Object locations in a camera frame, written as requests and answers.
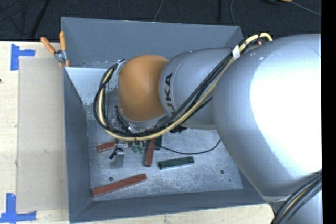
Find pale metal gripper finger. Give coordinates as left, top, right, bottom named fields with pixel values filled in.
left=111, top=148, right=125, bottom=169

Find long red-brown flat block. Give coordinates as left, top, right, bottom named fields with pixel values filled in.
left=91, top=173, right=148, bottom=198

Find dark green flat block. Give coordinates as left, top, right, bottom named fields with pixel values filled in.
left=157, top=156, right=195, bottom=170

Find grey metal bin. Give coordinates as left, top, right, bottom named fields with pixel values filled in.
left=60, top=17, right=274, bottom=222

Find pale cardboard board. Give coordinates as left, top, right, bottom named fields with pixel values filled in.
left=16, top=57, right=70, bottom=214

